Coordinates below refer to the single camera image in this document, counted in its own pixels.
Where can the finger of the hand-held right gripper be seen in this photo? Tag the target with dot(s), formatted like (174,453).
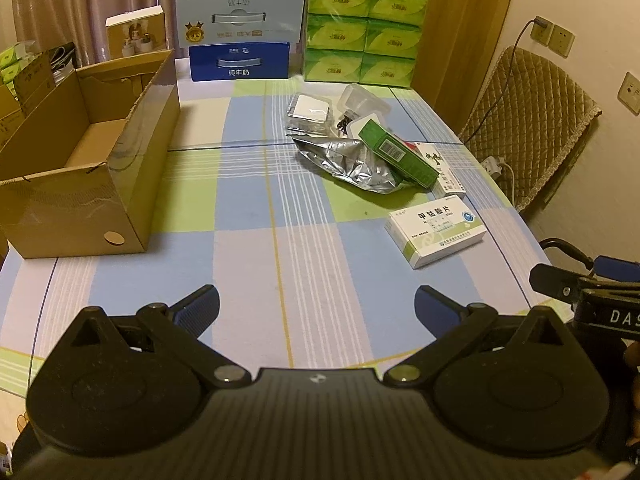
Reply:
(617,266)
(550,277)

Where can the brown cardboard box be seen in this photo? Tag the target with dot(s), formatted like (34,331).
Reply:
(65,210)

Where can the white medicine box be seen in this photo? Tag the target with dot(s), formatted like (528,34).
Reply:
(435,235)

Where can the white power strip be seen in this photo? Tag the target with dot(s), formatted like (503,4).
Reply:
(492,166)

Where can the dark blue milk carton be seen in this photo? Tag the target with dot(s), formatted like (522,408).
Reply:
(210,62)

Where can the wooden wardrobe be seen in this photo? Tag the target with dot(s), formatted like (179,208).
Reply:
(465,35)

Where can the chair with quilted cover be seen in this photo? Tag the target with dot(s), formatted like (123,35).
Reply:
(540,125)

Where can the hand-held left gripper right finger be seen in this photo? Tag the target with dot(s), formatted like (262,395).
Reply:
(435,305)

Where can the green cardboard box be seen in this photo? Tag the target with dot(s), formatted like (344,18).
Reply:
(415,170)

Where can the silver foil bag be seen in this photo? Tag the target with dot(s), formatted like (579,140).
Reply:
(345,160)

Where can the clear packet with white card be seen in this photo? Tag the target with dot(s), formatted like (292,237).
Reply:
(310,110)

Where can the plaid cloth covered desktop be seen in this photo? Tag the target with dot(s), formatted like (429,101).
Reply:
(300,260)

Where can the beige product box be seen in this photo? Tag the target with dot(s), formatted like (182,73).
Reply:
(150,27)

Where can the beige wall socket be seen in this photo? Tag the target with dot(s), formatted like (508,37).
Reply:
(631,91)
(542,32)

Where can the stack of green tissue packs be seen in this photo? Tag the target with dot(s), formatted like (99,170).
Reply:
(340,35)

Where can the green tissue box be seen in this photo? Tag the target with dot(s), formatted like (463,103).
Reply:
(17,62)

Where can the light blue milk carton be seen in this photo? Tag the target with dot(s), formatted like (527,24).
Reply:
(240,5)

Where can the brown cardboard carton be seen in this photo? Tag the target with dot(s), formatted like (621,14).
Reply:
(35,80)

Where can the clear plastic box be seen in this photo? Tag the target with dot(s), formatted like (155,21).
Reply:
(370,102)

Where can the white box with black figure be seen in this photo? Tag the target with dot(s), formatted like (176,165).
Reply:
(445,175)

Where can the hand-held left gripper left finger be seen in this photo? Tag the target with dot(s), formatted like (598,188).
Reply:
(197,305)

